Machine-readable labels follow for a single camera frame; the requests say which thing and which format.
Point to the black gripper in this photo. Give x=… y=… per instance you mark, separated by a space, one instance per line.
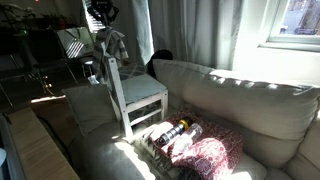
x=103 y=11

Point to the grey white striped towel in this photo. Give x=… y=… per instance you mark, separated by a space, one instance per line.
x=108 y=43

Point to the black folding chair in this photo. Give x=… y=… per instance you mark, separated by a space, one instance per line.
x=38 y=49

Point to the small white wooden chair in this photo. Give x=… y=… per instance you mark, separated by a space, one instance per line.
x=133 y=93

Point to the beige sofa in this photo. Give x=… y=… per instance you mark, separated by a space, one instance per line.
x=279 y=123

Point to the grey white lattice pillow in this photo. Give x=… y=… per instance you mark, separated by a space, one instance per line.
x=131 y=70

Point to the black round object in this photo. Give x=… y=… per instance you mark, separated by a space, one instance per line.
x=157 y=57

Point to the plain beige cushion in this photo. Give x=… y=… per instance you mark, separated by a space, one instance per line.
x=91 y=105

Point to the white sheer curtain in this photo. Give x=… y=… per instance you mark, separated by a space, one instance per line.
x=198 y=31

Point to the black yellow flashlight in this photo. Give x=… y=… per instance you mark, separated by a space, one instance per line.
x=181 y=126

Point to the clear plastic water bottle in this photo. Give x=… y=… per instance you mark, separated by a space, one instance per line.
x=187 y=139

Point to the light wooden table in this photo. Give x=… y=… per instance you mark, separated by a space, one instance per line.
x=40 y=157

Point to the red white patterned cloth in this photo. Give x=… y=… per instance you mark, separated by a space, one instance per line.
x=213 y=156

